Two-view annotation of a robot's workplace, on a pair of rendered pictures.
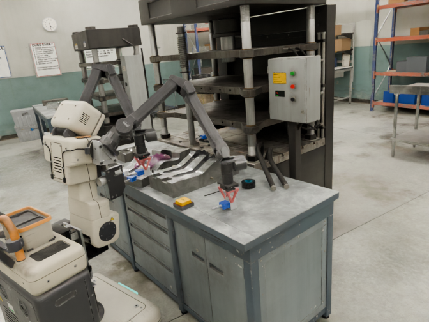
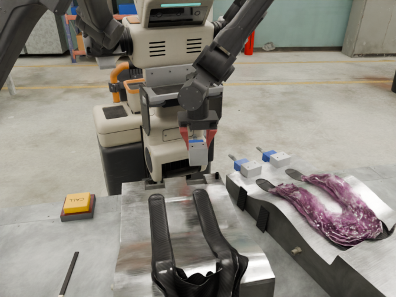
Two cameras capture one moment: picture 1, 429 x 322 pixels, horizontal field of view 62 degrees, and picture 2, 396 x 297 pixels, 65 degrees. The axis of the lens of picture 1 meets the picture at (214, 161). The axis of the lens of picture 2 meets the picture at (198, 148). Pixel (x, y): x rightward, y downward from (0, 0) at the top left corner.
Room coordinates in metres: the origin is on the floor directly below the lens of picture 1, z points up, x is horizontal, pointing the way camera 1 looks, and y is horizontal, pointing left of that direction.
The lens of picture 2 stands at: (2.28, -0.24, 1.37)
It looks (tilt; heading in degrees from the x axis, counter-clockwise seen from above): 30 degrees down; 118
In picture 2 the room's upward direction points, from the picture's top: straight up
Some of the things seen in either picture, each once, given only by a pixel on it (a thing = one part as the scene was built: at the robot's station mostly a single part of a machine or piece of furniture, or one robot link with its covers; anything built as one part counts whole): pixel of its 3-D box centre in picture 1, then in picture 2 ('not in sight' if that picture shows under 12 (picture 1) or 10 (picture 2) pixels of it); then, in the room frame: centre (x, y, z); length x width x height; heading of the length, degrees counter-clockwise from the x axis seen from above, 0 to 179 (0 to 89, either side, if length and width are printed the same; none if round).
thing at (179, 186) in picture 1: (195, 170); (186, 257); (2.06, 0.13, 0.87); 0.50 x 0.26 x 0.14; 128
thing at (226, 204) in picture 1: (223, 205); not in sight; (1.60, -0.02, 0.83); 0.13 x 0.05 x 0.05; 120
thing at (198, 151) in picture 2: (138, 172); (196, 145); (1.91, 0.44, 0.93); 0.13 x 0.05 x 0.05; 123
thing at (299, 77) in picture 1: (294, 166); not in sight; (2.32, -0.56, 0.74); 0.31 x 0.22 x 1.47; 38
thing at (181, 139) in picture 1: (234, 140); not in sight; (3.07, -0.20, 0.76); 1.30 x 0.84 x 0.07; 38
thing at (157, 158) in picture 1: (152, 158); (326, 198); (2.28, 0.41, 0.90); 0.26 x 0.18 x 0.08; 145
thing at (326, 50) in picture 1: (269, 115); not in sight; (3.36, -0.56, 0.90); 1.31 x 0.16 x 1.80; 38
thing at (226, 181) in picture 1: (227, 179); not in sight; (1.62, -0.06, 0.96); 0.10 x 0.07 x 0.07; 30
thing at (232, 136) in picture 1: (230, 131); not in sight; (2.98, -0.17, 0.87); 0.50 x 0.27 x 0.17; 128
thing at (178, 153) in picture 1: (153, 164); (325, 211); (2.29, 0.41, 0.86); 0.50 x 0.26 x 0.11; 145
